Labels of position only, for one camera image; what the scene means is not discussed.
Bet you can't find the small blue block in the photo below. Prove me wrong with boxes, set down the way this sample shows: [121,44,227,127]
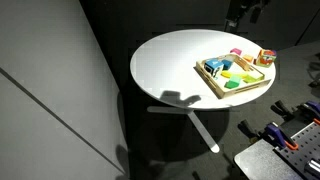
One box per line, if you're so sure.
[221,59,234,70]

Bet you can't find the light green block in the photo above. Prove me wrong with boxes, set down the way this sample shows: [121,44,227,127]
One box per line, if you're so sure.
[243,71,265,85]

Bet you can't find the dark green block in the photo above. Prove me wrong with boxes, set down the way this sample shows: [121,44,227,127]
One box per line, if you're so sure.
[224,75,243,90]

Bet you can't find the wooden tray box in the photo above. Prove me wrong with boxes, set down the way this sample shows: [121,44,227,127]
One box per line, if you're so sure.
[194,53,273,100]

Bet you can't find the white table base leg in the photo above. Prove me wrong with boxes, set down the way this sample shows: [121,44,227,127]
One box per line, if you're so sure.
[146,105,221,154]

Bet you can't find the dark background equipment stand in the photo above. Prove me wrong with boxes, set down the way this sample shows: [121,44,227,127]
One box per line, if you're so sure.
[224,0,272,29]

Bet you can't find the silver aluminium rail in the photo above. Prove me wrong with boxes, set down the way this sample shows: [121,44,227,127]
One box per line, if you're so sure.
[304,159,320,178]

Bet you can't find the blue plush cube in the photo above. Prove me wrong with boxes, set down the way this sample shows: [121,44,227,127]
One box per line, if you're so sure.
[203,57,225,78]

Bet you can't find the yellow block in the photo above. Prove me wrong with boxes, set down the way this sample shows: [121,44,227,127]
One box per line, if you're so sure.
[220,69,248,80]

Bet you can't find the orange block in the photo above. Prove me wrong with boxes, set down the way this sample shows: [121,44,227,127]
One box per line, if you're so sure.
[242,54,255,64]

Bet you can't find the black speckled platform plate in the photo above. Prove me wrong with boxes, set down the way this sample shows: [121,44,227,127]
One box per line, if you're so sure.
[233,138,301,180]

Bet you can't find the multicoloured plush cube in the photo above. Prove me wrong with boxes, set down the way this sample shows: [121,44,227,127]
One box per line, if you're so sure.
[255,48,278,69]

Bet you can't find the perforated metal breadboard plate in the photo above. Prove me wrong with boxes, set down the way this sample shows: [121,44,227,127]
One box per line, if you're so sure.
[273,121,320,180]

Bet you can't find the purple clamp with orange handle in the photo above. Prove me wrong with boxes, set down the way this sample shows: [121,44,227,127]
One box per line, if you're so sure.
[270,99,320,127]
[238,119,300,152]

